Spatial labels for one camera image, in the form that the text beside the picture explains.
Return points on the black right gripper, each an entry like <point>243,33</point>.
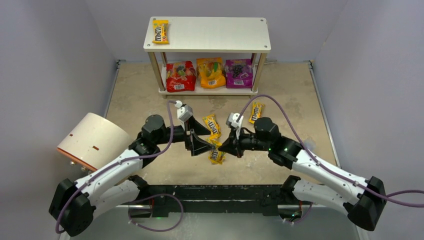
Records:
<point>238,143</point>

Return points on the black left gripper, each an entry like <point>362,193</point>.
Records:
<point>189,139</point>

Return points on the yellow M&M bag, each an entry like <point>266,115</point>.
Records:
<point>160,28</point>
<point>216,157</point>
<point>213,126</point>
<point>256,113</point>

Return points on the red mixed fruit candy bag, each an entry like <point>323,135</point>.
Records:
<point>180,77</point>

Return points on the orange mango candy bag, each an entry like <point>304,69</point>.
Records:
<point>210,72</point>

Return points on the purple grape candy bag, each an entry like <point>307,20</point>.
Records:
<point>239,73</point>

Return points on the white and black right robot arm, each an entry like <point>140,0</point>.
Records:
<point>356,197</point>

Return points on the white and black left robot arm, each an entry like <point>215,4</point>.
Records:
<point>76,203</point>

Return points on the white two-tier shelf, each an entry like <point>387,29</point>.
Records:
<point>215,35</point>

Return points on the white cylinder with copper rim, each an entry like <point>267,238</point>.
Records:
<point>94,142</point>

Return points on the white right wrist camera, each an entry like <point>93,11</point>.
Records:
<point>235,122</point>

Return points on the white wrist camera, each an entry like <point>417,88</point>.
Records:
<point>184,112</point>
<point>235,122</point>

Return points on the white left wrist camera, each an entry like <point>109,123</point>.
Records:
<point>184,112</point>

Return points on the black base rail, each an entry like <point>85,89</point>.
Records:
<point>158,201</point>

